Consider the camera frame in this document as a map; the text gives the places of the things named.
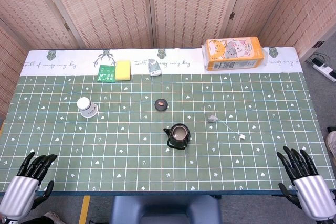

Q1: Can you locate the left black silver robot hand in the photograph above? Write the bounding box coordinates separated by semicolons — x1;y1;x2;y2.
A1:
0;151;58;221

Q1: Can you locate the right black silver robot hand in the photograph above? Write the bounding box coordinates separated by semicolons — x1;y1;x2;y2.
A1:
276;145;336;221

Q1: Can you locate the pyramid tea bag with string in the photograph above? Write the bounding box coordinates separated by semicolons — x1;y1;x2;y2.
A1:
206;114;247;141

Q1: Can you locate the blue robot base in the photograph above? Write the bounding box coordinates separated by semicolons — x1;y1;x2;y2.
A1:
109;195;223;224

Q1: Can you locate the black teapot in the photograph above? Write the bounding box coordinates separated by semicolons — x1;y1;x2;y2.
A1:
163;123;191;150

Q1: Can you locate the green packet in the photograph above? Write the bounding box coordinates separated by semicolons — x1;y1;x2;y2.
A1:
96;64;117;83

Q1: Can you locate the black teapot lid orange knob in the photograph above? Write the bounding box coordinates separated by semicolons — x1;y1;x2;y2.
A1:
154;98;169;112

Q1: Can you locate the white pink sneaker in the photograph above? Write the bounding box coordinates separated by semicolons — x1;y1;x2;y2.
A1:
325;130;336;167

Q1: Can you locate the yellow floor tape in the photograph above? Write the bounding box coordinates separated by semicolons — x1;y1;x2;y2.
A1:
78;195;91;224

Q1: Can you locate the white paper cup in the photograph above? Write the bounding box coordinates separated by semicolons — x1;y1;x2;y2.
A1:
76;97;99;119

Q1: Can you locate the white power strip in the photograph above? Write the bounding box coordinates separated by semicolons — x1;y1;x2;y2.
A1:
311;63;336;82

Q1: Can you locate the wicker folding screen panel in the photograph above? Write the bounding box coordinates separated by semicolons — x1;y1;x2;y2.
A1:
258;0;336;61
146;0;249;49
0;0;81;50
224;0;299;48
36;0;154;50
0;18;30;121

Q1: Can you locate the green grid tablecloth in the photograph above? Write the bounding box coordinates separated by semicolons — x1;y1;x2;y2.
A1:
0;47;336;196

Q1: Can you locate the orange cat tissue pack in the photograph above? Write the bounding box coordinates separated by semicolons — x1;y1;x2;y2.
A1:
201;36;265;71

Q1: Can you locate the yellow sponge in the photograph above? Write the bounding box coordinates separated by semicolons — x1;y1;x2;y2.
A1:
114;60;132;82

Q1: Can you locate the small white green pouch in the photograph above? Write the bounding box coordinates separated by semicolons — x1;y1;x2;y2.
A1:
147;58;162;77

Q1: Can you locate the black power cable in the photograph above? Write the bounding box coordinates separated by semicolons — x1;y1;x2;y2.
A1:
304;52;332;66

